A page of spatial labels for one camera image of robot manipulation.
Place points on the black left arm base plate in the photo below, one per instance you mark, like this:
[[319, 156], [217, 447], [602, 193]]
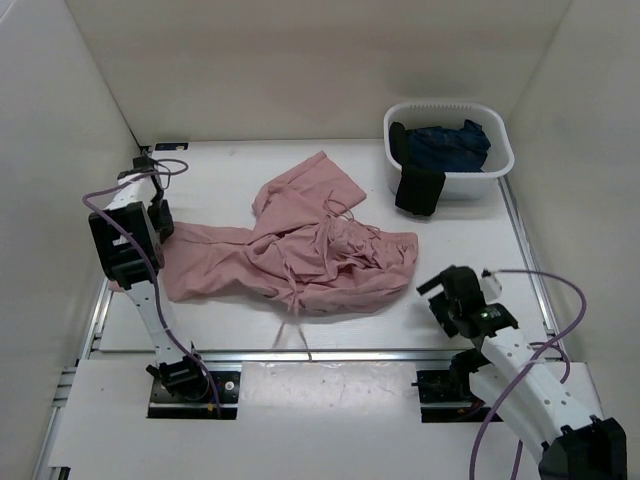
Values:
[[199, 405]]

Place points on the aluminium table frame rail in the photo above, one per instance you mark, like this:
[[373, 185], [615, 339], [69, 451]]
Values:
[[321, 397]]

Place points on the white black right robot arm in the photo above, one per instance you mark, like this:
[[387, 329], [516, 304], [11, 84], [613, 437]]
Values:
[[508, 374]]

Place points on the pink trousers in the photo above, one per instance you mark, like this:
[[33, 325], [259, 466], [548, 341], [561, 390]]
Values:
[[305, 251]]

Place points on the black garment over basin edge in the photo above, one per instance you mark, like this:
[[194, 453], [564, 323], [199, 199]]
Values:
[[419, 188]]

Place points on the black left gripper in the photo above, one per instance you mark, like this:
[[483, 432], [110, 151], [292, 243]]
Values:
[[165, 223]]

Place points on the dark blue garment in basin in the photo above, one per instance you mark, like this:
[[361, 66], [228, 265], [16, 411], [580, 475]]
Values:
[[446, 150]]

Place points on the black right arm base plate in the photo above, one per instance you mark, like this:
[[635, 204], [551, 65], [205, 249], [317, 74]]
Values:
[[443, 402]]

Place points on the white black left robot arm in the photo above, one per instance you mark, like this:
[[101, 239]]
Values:
[[129, 224]]

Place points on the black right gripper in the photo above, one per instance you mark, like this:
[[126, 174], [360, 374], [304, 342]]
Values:
[[446, 323]]

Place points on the white plastic basin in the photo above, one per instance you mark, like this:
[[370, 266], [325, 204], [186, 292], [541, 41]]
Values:
[[449, 114]]

